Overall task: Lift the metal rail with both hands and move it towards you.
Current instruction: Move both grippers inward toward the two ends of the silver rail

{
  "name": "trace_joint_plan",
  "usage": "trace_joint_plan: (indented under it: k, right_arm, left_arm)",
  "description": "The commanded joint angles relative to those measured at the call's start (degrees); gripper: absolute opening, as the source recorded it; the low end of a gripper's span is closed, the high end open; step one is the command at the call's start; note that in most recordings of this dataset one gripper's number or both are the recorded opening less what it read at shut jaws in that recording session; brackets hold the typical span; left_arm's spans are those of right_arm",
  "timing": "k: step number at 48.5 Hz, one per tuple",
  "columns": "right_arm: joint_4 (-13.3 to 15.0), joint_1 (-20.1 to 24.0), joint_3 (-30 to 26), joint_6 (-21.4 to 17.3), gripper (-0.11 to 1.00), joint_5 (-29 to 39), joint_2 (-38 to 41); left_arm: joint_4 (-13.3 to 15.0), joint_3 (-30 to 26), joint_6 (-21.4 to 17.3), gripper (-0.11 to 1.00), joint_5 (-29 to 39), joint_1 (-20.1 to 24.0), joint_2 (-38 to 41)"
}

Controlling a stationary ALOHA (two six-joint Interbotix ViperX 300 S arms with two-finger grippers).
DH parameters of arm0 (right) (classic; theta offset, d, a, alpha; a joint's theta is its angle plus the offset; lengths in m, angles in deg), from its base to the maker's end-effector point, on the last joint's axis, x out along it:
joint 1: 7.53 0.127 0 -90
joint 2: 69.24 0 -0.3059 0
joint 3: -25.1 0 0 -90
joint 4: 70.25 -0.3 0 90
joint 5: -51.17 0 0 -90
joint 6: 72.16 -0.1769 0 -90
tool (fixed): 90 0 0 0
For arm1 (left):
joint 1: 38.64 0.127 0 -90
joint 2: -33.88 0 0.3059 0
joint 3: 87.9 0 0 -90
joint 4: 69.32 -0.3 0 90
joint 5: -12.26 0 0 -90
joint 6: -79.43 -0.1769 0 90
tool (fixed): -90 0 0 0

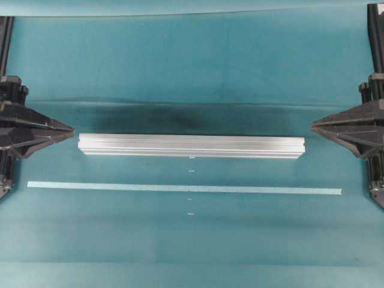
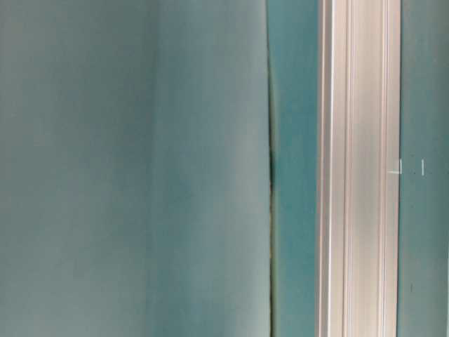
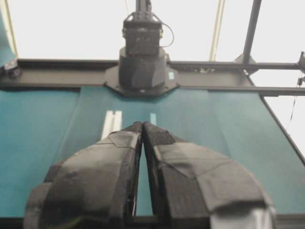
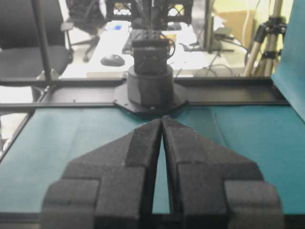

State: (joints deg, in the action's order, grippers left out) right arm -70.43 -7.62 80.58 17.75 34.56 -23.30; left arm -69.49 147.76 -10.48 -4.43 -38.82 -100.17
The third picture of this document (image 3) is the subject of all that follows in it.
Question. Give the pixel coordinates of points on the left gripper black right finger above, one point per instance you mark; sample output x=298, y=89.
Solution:
x=194, y=187

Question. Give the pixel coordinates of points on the black metal table frame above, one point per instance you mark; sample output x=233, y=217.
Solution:
x=211, y=76

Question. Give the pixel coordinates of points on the light blue tape marker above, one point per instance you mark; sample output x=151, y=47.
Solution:
x=153, y=118

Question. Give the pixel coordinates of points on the silver aluminium extrusion rail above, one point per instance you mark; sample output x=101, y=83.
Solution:
x=112, y=123

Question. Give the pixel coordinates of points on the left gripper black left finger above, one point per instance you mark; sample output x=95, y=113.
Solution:
x=95, y=188

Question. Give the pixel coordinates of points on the black vertical frame post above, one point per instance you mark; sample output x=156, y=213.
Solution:
x=251, y=30

